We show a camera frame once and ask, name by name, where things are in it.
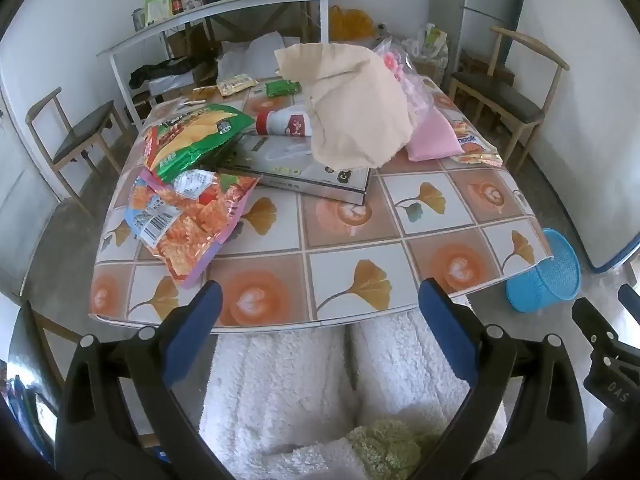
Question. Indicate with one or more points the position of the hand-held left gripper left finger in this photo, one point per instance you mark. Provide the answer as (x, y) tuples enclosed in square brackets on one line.
[(195, 330)]

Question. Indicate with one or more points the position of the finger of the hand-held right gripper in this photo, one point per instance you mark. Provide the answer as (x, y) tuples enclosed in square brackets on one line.
[(630, 297), (592, 320)]

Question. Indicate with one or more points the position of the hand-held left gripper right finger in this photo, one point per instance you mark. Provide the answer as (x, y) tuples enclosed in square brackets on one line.
[(445, 330)]

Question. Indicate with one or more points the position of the white red-capped milk bottle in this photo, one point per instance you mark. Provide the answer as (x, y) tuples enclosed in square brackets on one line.
[(290, 124)]

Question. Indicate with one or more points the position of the blue plastic wastebasket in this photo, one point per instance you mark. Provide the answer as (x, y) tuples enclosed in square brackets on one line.
[(550, 280)]

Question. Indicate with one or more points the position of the orange chip bag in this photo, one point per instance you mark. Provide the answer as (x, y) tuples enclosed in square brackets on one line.
[(200, 220)]

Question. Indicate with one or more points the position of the green fluffy cloth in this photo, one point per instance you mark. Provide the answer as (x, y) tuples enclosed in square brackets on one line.
[(390, 447)]

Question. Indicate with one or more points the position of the orange biscuit packet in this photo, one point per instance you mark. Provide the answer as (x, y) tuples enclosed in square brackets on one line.
[(475, 150)]

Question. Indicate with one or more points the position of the green chip bag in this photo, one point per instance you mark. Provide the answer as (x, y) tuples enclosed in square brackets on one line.
[(200, 135)]

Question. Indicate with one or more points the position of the pale paper stick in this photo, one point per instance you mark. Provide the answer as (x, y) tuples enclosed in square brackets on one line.
[(190, 105)]

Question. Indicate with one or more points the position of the wooden chair with dark seat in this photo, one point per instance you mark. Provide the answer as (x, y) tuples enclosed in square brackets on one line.
[(82, 127), (500, 92)]

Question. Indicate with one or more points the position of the tan snack packet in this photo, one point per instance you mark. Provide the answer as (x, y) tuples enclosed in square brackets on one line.
[(205, 94)]

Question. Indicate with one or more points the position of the yellow snack packet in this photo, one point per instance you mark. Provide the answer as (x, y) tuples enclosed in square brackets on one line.
[(237, 85)]

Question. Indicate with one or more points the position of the beige paper bag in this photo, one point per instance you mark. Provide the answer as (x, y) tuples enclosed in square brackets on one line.
[(350, 100)]

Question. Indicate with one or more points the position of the small green packet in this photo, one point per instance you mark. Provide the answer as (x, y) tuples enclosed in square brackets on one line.
[(282, 89)]

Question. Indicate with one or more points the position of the cardboard box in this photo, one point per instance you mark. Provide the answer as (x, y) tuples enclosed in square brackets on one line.
[(427, 70)]

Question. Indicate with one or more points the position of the black cloth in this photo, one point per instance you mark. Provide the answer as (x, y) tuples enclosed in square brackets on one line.
[(160, 70)]

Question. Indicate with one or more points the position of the clear bag with pink flowers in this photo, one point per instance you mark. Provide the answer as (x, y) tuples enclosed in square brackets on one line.
[(400, 67)]

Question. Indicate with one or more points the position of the white sack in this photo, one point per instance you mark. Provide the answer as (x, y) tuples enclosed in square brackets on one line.
[(250, 55)]

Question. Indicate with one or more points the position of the white crumpled plastic bag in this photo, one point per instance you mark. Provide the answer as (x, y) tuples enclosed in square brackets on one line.
[(427, 40)]

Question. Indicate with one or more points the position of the metal cup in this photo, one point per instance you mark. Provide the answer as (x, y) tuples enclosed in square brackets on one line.
[(139, 19)]

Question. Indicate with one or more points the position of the orange plastic bag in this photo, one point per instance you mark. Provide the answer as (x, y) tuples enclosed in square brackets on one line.
[(350, 22)]

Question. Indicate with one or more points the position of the green box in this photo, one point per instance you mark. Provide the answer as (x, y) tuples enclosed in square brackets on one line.
[(158, 7)]

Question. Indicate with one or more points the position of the white side table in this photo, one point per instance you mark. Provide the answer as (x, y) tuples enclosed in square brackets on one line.
[(225, 5)]

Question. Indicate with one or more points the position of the dark sauce jar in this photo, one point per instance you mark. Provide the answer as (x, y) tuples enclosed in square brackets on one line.
[(177, 4)]

